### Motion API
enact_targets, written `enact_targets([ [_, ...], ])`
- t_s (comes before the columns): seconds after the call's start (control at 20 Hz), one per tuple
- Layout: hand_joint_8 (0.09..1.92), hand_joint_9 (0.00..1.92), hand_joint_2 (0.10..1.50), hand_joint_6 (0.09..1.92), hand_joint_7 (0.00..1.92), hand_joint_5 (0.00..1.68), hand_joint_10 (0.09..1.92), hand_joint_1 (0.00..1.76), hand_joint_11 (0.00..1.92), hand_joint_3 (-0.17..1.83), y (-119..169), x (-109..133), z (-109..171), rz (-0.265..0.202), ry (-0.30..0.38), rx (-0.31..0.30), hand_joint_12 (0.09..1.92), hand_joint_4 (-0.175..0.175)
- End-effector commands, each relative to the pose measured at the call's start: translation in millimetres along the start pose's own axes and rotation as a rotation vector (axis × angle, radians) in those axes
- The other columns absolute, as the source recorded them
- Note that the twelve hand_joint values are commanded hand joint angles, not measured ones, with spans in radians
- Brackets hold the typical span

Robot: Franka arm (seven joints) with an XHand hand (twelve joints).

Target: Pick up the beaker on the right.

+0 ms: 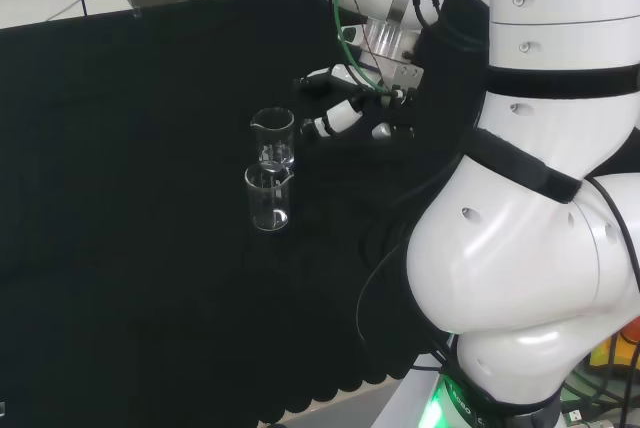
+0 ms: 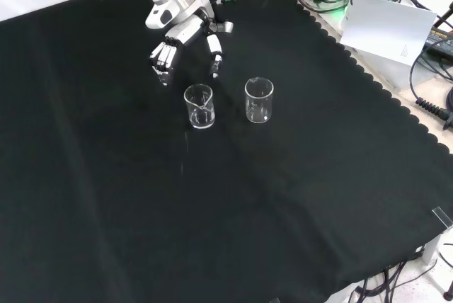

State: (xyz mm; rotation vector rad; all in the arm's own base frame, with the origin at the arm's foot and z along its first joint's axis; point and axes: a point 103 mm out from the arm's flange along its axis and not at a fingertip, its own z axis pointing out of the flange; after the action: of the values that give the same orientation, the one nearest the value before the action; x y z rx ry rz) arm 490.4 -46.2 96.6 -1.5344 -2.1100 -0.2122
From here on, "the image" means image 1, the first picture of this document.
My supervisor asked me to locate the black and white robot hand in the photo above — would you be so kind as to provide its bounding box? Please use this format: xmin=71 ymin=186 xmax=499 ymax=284
xmin=293 ymin=64 xmax=419 ymax=144

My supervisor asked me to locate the clear glass beaker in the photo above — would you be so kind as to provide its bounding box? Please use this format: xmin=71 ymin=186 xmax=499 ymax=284
xmin=249 ymin=107 xmax=297 ymax=170
xmin=243 ymin=161 xmax=296 ymax=234

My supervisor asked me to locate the black scalloped bench cloth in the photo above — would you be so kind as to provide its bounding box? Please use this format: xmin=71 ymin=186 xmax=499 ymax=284
xmin=0 ymin=0 xmax=494 ymax=428

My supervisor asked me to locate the green wrist cable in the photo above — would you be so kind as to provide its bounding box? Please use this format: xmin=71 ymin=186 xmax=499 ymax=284
xmin=332 ymin=0 xmax=397 ymax=97

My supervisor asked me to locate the yellow stop button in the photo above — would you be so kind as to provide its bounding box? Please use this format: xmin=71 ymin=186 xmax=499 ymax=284
xmin=589 ymin=320 xmax=640 ymax=370

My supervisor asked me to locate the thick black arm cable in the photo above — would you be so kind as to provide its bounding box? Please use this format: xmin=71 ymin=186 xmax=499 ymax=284
xmin=587 ymin=175 xmax=640 ymax=310

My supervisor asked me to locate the thin black cable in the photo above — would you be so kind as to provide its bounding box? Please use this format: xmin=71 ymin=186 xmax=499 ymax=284
xmin=355 ymin=224 xmax=454 ymax=350

